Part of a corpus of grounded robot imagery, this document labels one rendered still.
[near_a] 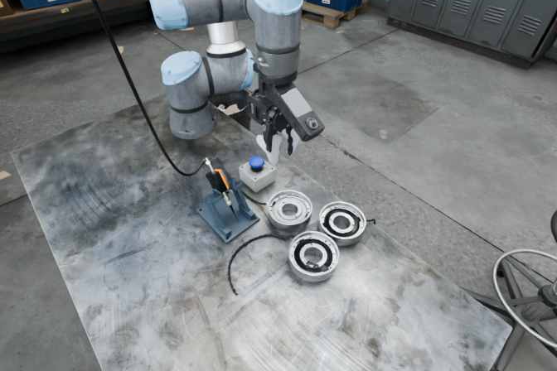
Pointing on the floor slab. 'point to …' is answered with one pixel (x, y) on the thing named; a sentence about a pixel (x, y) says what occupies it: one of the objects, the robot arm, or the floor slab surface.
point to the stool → (530, 317)
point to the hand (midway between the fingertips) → (284, 156)
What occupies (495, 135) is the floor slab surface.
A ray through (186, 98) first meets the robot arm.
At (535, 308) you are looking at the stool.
